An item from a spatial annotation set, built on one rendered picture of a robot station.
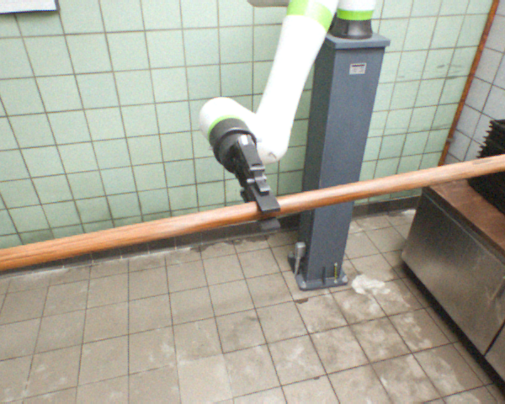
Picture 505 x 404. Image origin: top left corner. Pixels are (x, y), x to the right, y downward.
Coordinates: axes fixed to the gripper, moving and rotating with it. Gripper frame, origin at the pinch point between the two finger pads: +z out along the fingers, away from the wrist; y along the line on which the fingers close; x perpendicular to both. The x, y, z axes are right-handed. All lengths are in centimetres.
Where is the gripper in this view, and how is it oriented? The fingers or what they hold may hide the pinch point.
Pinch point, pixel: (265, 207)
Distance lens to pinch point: 62.2
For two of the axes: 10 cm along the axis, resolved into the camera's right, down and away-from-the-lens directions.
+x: -9.7, 1.8, -1.8
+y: 0.4, 8.1, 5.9
